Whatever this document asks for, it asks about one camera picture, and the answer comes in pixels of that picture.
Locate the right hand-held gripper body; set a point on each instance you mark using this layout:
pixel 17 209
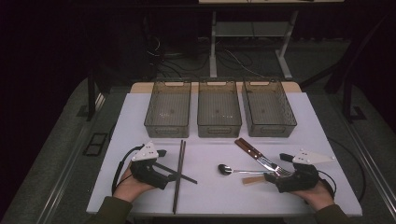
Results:
pixel 299 180

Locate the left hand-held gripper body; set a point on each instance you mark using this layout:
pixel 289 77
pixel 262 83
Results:
pixel 146 172

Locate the black chopstick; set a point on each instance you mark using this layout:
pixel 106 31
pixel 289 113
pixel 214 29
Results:
pixel 188 179

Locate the light wooden utensil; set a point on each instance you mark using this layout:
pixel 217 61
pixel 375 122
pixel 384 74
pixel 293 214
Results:
pixel 252 180

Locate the smoky clear plastic bin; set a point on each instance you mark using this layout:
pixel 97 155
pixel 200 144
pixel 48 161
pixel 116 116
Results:
pixel 219 109
pixel 267 109
pixel 168 109

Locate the shiny metal spoon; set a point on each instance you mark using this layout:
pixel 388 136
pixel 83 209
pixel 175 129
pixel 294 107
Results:
pixel 224 169

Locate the person's left hand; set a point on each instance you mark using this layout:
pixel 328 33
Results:
pixel 130 188

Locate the person's right hand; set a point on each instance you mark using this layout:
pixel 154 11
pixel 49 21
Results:
pixel 317 197

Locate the white table cover sheet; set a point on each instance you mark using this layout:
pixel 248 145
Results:
pixel 218 193

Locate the black floor plate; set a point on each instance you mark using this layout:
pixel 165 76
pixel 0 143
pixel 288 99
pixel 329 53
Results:
pixel 93 144

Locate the black metal stand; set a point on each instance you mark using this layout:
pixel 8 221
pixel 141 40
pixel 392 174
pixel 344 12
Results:
pixel 91 99
pixel 347 102

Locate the white-legged desk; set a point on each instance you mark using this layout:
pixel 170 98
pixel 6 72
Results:
pixel 212 46

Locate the metal floor rail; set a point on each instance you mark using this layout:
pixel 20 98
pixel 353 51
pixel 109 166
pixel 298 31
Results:
pixel 373 166
pixel 71 161

